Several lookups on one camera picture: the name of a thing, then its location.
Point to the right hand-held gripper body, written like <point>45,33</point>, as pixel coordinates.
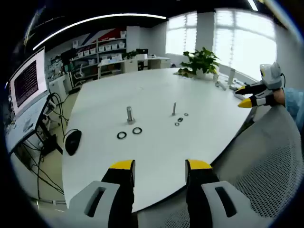
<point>272,76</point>

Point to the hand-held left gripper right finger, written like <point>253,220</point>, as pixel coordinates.
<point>204,190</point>

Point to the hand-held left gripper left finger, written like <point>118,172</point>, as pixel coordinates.
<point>111,190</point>

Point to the large black washer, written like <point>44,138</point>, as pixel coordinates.
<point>118,135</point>
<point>134,130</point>

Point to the thick threaded stud bolt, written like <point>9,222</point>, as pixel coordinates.
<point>129,114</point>

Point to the thin threaded stud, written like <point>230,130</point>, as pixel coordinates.
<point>174,109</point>

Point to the person's right hand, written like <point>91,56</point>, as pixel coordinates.
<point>279,97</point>

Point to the grey mesh office chair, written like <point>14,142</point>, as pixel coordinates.
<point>268,154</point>

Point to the green potted plant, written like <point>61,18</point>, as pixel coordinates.
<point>202,61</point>

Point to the black computer mouse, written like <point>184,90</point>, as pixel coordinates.
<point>72,142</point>

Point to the white standing desk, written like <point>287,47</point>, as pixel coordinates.
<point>28,121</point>

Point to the white office chair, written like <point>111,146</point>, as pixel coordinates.
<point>79,73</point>

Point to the white low counter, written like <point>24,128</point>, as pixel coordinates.
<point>133,64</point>

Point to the computer monitor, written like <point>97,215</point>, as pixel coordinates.
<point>26,80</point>

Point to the storage shelf with white bins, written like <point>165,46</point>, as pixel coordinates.
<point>104,47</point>

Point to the ceiling light strip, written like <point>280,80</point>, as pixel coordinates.
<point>95,20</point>

